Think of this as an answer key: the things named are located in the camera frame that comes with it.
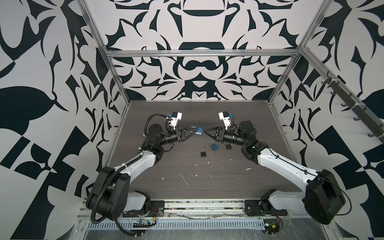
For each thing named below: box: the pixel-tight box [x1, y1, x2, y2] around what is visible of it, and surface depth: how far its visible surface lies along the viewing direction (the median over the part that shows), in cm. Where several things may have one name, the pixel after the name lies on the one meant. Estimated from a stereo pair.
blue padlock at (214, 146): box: [209, 141, 219, 151], surface depth 98 cm
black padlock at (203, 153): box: [200, 148, 207, 158], surface depth 95 cm
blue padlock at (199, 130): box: [190, 126, 204, 136], surface depth 73 cm
